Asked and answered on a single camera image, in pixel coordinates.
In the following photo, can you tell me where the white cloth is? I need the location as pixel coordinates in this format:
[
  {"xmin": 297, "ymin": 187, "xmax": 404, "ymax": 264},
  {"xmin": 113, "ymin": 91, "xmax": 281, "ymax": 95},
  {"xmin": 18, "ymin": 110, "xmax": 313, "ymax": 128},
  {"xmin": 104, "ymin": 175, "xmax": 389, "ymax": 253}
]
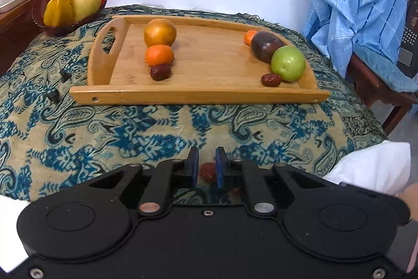
[
  {"xmin": 0, "ymin": 197, "xmax": 33, "ymax": 274},
  {"xmin": 323, "ymin": 140, "xmax": 412, "ymax": 198}
]

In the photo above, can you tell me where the yellow mango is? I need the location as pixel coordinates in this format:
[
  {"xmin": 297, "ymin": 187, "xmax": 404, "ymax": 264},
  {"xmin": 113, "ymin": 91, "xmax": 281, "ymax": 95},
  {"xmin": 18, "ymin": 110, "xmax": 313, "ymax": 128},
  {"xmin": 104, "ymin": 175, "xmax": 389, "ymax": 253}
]
[{"xmin": 71, "ymin": 0, "xmax": 102, "ymax": 24}]

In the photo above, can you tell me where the large tangerine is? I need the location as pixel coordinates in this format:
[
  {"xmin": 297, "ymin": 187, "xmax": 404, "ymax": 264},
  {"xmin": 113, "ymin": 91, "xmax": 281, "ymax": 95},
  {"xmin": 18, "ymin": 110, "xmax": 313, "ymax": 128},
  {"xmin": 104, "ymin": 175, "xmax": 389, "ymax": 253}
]
[{"xmin": 145, "ymin": 44, "xmax": 174, "ymax": 67}]

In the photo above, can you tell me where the yellow starfruit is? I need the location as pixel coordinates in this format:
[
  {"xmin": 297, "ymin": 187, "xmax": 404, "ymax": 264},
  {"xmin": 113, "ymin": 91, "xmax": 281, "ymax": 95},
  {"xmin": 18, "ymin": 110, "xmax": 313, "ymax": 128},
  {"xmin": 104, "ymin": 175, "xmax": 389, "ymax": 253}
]
[{"xmin": 43, "ymin": 0, "xmax": 75, "ymax": 27}]

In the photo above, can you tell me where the wooden chair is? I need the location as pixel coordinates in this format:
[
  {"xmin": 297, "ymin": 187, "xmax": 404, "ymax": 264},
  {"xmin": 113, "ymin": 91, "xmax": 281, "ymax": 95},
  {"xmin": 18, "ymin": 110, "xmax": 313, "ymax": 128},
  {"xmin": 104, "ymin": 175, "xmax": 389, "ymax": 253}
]
[{"xmin": 346, "ymin": 0, "xmax": 418, "ymax": 136}]

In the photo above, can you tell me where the large yellow orange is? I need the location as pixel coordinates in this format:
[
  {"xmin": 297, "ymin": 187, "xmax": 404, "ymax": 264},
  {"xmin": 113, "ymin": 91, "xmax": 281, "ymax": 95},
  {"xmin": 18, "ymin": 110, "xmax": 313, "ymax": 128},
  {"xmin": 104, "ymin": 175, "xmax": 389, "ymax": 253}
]
[{"xmin": 144, "ymin": 18, "xmax": 177, "ymax": 47}]

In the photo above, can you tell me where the wooden serving tray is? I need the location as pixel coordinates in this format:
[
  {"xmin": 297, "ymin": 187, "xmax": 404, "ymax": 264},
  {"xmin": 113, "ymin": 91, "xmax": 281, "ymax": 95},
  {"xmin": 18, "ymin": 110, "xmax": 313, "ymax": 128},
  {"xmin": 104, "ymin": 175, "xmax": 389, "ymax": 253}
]
[{"xmin": 69, "ymin": 15, "xmax": 330, "ymax": 105}]

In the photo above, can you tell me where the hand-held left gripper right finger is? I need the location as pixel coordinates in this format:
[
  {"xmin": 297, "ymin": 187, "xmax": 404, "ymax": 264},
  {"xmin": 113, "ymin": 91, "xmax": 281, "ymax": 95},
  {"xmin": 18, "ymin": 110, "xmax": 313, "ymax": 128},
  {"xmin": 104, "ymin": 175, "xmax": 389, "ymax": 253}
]
[{"xmin": 214, "ymin": 147, "xmax": 327, "ymax": 217}]

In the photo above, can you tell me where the dark purple plum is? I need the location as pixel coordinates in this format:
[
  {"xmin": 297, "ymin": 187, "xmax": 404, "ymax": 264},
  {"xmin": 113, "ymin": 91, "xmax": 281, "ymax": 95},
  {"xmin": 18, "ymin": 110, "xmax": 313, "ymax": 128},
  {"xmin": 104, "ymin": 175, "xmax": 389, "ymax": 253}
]
[{"xmin": 251, "ymin": 31, "xmax": 285, "ymax": 64}]

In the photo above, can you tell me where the red jujube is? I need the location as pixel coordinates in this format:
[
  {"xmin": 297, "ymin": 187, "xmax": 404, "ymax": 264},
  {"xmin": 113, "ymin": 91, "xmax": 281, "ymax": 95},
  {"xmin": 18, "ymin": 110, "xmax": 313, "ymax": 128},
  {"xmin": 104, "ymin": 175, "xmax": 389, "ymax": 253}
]
[
  {"xmin": 200, "ymin": 162, "xmax": 218, "ymax": 183},
  {"xmin": 150, "ymin": 64, "xmax": 172, "ymax": 81},
  {"xmin": 261, "ymin": 73, "xmax": 282, "ymax": 87}
]

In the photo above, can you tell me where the teal seat cushion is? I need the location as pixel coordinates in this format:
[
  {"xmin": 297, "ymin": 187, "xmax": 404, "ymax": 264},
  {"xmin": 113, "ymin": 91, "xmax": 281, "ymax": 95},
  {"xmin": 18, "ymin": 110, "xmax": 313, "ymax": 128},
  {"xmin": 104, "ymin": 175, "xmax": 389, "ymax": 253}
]
[{"xmin": 354, "ymin": 43, "xmax": 418, "ymax": 93}]

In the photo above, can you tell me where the small tangerine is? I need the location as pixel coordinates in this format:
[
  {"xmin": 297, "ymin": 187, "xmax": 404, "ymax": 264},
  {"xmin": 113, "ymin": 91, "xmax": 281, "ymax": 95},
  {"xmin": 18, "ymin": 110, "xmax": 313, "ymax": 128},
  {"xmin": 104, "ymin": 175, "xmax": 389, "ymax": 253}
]
[{"xmin": 244, "ymin": 30, "xmax": 260, "ymax": 47}]

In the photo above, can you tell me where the green apple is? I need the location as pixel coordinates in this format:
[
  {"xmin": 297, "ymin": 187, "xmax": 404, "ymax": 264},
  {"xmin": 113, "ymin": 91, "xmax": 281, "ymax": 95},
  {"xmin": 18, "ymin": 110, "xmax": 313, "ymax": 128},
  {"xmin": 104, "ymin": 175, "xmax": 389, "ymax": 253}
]
[{"xmin": 271, "ymin": 45, "xmax": 306, "ymax": 82}]

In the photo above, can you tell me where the person's right hand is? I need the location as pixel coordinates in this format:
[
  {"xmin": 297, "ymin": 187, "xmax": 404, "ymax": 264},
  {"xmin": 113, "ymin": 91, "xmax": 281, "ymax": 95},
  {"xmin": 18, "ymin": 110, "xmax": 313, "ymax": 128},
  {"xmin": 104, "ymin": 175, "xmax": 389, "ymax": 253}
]
[{"xmin": 401, "ymin": 184, "xmax": 418, "ymax": 221}]

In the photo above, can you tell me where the blue paisley blanket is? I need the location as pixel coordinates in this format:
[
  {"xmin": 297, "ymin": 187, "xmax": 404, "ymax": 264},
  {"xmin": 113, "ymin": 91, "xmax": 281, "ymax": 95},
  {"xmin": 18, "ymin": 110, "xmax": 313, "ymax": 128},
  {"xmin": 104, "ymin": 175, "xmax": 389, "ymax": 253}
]
[{"xmin": 0, "ymin": 4, "xmax": 389, "ymax": 205}]

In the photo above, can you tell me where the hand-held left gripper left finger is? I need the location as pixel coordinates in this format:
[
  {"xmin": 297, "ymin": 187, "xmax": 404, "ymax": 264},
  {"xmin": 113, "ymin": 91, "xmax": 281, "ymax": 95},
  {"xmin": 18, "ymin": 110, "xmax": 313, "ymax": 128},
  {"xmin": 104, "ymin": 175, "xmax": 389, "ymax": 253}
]
[{"xmin": 88, "ymin": 146, "xmax": 200, "ymax": 217}]

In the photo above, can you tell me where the wooden cabinet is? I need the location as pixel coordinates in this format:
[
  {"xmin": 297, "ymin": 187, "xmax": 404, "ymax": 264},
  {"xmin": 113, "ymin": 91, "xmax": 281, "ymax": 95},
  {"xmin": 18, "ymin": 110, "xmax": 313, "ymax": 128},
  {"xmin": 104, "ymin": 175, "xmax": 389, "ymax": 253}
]
[{"xmin": 0, "ymin": 0, "xmax": 51, "ymax": 77}]

